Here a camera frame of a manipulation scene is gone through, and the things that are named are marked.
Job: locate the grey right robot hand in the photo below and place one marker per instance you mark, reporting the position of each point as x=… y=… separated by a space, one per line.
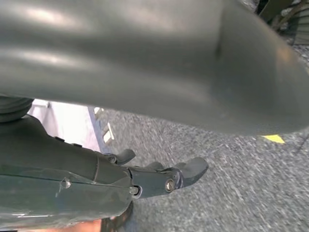
x=120 y=57

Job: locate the steel floor socket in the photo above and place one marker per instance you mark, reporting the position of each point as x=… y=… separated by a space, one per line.
x=108 y=134
x=97 y=112

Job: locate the person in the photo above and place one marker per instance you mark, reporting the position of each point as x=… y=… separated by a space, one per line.
x=72 y=227

